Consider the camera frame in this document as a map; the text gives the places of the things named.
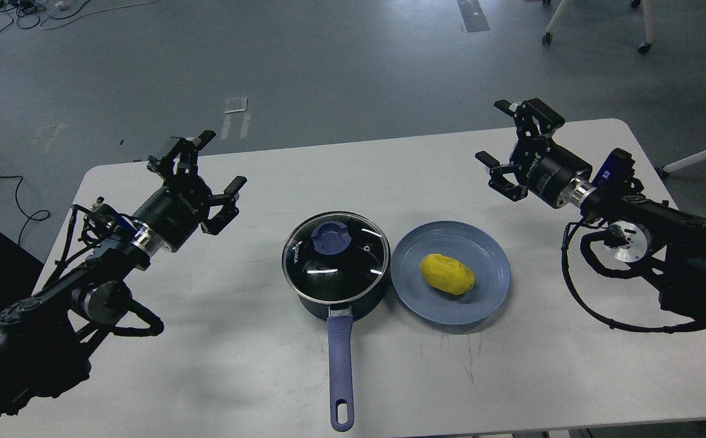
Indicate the dark blue saucepan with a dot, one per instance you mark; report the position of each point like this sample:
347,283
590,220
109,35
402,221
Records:
339,319

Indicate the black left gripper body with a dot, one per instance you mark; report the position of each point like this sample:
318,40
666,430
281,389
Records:
175,211

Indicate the blue plate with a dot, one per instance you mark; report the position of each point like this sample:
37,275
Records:
470,245

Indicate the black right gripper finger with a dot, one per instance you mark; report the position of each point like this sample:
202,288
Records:
535,123
497,177

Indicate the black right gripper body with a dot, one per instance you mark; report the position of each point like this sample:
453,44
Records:
548,170

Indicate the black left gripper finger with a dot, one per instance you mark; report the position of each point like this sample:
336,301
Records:
180,163
228,209

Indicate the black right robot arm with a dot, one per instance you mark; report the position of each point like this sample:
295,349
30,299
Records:
629,235

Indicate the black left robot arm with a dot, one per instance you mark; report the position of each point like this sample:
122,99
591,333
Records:
47,339

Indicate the glass lid blue knob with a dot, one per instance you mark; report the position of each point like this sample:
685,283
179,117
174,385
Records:
335,257

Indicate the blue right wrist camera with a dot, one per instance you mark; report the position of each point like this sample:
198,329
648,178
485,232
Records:
615,170

